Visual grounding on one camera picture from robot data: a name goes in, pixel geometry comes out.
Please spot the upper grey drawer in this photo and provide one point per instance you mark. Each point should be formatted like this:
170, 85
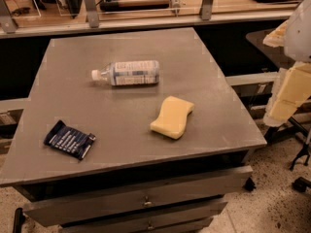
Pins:
138, 196

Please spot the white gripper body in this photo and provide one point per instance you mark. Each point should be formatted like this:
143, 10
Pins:
299, 33

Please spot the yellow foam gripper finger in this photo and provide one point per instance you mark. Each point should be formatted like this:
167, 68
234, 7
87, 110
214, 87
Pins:
276, 37
290, 90

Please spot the grey metal railing shelf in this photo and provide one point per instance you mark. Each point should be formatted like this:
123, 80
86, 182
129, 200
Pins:
27, 18

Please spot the grey drawer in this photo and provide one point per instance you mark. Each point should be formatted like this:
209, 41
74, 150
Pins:
138, 196
177, 219

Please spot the blue rxbar blueberry wrapper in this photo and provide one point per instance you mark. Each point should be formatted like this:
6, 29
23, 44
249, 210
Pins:
69, 140

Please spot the yellow sponge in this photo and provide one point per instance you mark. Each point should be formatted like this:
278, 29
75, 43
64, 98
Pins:
172, 117

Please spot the clear plastic water bottle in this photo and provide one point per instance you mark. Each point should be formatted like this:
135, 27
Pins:
128, 73

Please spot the lower grey drawer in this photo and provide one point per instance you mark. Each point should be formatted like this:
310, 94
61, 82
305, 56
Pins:
177, 219

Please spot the grey drawer cabinet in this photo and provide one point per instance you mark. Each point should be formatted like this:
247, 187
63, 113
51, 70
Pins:
220, 134

